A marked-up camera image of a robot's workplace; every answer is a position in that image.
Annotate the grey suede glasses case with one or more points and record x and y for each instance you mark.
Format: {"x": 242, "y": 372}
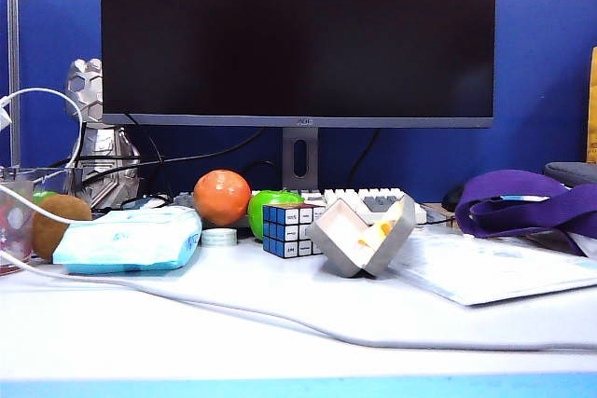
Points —
{"x": 396, "y": 239}

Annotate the grey monitor stand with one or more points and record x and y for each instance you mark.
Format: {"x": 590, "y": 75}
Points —
{"x": 289, "y": 174}

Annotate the rubik's cube with printed stickers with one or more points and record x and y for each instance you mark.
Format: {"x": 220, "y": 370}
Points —
{"x": 280, "y": 230}

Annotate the large green apple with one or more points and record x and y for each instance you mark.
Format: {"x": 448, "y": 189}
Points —
{"x": 256, "y": 216}

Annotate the white and grey keyboard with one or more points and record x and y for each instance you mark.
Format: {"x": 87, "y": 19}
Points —
{"x": 354, "y": 197}

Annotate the orange fruit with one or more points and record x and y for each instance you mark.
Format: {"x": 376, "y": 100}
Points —
{"x": 221, "y": 197}

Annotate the white tape roll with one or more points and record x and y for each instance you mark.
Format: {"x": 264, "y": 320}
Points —
{"x": 219, "y": 237}

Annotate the yellow cleaning cloth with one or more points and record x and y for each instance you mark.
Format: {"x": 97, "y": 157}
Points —
{"x": 384, "y": 229}

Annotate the black computer monitor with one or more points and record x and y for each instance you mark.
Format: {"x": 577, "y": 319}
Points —
{"x": 298, "y": 34}

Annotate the black computer mouse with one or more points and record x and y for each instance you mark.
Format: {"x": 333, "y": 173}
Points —
{"x": 451, "y": 198}

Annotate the light blue tissue pack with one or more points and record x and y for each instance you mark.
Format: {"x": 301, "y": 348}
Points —
{"x": 126, "y": 244}

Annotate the silver geometric figurine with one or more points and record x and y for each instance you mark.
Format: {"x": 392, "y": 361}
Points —
{"x": 100, "y": 146}

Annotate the small green apple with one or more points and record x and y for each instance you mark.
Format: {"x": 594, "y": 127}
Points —
{"x": 43, "y": 196}

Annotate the brown kiwi fruit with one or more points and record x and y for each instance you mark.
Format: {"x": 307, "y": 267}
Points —
{"x": 46, "y": 235}

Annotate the grey cushion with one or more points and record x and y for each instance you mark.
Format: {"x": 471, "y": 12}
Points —
{"x": 573, "y": 172}

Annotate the clear cup with red print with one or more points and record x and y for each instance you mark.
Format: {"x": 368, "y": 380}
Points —
{"x": 14, "y": 221}

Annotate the white charger plug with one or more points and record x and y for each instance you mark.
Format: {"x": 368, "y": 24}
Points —
{"x": 4, "y": 118}

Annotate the yellow box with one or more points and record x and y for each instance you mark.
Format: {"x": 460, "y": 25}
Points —
{"x": 592, "y": 104}

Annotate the metal partition post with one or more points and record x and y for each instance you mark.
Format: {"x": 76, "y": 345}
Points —
{"x": 14, "y": 67}

